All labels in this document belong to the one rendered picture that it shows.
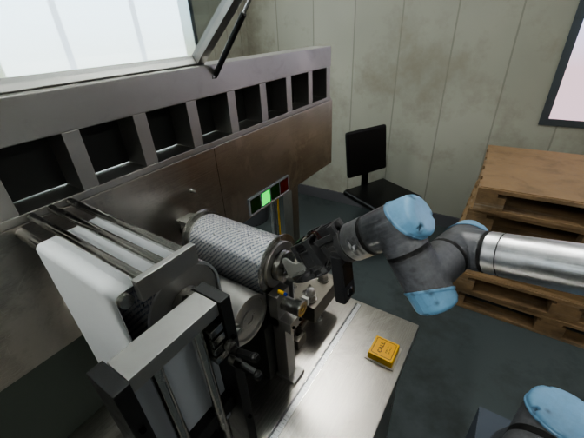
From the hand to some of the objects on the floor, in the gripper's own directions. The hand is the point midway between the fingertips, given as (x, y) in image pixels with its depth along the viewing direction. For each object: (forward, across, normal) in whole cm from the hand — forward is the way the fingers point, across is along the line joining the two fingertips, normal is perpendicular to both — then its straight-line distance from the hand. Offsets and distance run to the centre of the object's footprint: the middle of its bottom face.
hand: (293, 275), depth 76 cm
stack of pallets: (+14, -192, +149) cm, 243 cm away
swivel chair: (+112, -191, +66) cm, 231 cm away
